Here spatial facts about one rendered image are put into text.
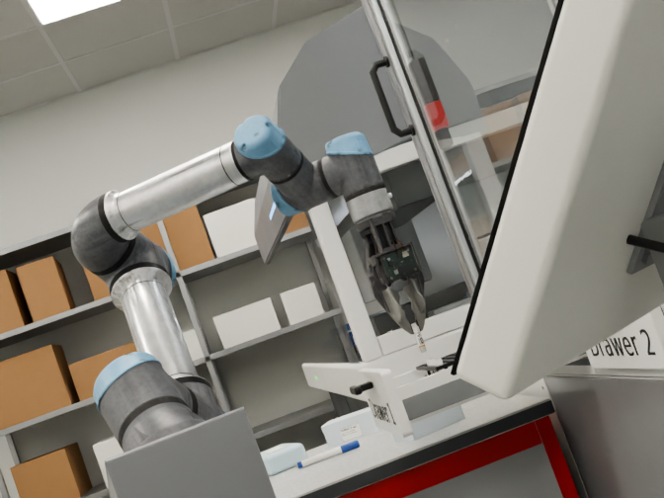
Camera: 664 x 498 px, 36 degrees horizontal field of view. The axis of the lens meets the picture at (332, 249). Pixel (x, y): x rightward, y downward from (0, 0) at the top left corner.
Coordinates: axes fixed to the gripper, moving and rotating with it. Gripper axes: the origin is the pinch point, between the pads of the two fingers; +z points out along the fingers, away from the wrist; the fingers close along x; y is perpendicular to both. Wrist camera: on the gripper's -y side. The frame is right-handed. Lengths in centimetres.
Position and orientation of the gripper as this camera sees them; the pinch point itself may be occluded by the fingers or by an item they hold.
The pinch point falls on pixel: (413, 325)
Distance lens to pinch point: 180.5
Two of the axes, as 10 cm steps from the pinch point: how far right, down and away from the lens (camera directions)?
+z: 3.5, 9.3, -0.6
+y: 1.1, -1.1, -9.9
